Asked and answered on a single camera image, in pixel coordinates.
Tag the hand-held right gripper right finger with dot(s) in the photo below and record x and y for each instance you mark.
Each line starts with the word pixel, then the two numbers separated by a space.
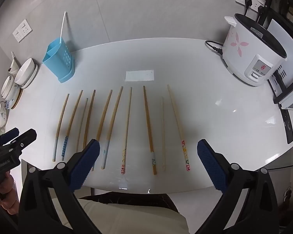
pixel 211 165

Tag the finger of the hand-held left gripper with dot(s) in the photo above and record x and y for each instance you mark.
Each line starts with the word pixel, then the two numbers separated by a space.
pixel 26 137
pixel 11 134

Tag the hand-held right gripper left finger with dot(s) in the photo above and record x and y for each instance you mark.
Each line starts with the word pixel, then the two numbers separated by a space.
pixel 85 165

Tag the wooden chopstick with grey end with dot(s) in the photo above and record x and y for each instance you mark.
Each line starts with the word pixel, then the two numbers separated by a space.
pixel 61 117

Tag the wooden chopstick with small-patterned end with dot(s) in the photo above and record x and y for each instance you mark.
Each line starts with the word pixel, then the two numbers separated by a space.
pixel 89 117

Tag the wooden chopstick with blue-patterned end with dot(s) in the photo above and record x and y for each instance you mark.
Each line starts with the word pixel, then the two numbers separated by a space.
pixel 73 117
pixel 104 112

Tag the wooden chopstick with light-blue end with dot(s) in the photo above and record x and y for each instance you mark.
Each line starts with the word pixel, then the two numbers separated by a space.
pixel 113 121

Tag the pale chopstick with yellow-red end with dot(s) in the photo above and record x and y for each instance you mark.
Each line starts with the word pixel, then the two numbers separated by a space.
pixel 127 126

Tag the pale chopstick with red-patterned end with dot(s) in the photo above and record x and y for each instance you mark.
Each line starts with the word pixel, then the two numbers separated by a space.
pixel 177 119

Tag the plain pale chopstick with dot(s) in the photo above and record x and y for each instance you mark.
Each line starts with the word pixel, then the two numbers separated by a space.
pixel 163 131

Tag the wooden chopstick with green-patterned band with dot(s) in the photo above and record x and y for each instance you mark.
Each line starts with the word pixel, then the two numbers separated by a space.
pixel 148 126

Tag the blue plastic utensil holder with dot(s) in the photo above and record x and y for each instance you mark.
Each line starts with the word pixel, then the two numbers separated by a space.
pixel 61 58

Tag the person's left hand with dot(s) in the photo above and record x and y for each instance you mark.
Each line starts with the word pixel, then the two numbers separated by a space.
pixel 6 190

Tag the white patterned dish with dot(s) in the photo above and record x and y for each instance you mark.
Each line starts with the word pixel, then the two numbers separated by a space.
pixel 0 114

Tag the round wooden trivet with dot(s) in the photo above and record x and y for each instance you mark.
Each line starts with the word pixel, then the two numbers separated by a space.
pixel 17 101

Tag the blue and white plate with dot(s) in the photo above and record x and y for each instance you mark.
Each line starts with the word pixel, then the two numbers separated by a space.
pixel 9 100

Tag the white bowl with gold rim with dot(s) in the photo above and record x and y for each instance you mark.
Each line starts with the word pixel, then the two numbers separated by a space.
pixel 11 91
pixel 8 84

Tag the large white bowl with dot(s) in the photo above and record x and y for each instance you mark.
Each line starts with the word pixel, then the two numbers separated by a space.
pixel 26 69

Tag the black metal rack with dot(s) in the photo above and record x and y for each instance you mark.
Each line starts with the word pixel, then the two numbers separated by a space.
pixel 289 131

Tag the white chopstick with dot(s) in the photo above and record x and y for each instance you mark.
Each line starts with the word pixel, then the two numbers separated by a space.
pixel 63 24

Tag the white floral rice cooker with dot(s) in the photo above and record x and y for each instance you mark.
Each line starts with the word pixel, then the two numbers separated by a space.
pixel 249 51

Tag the white wall-corner holder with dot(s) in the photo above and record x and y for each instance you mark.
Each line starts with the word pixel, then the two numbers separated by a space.
pixel 13 64

